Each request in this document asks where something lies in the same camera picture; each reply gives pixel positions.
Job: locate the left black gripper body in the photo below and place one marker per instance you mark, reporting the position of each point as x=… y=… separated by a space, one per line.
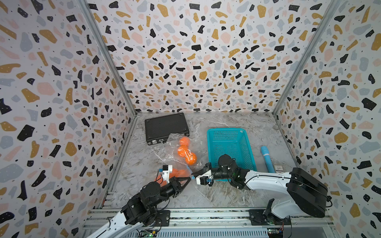
x=176 y=191

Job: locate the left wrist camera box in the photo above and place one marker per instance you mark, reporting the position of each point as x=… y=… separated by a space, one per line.
x=165 y=172

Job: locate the small printed card box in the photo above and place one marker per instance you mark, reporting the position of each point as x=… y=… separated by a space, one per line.
x=279 y=168

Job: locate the teal plastic mesh basket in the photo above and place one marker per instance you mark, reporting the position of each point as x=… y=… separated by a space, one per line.
x=233 y=142

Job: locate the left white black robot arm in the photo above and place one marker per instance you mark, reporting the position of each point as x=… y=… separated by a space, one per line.
x=141 y=213

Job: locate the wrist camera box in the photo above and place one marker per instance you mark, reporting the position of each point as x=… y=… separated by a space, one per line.
x=206 y=180
x=165 y=172

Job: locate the aluminium front rail frame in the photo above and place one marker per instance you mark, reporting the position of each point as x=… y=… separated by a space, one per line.
x=206 y=223

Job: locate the black ribbed metal briefcase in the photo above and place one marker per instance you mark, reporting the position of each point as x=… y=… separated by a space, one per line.
x=158 y=130

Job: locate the blue cylindrical tube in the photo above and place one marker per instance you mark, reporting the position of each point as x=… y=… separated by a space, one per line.
x=268 y=161

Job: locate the clear zip-top plastic bag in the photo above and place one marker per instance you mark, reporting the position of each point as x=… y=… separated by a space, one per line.
x=197 y=145

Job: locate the orange fruit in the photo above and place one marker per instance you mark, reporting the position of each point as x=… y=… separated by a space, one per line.
x=183 y=151
x=184 y=141
x=180 y=173
x=191 y=159

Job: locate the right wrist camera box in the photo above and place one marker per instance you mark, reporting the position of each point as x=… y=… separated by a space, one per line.
x=206 y=180

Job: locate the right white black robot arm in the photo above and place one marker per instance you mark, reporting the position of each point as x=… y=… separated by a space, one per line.
x=300 y=192

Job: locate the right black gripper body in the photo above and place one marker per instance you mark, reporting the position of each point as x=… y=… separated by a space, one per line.
x=218 y=173

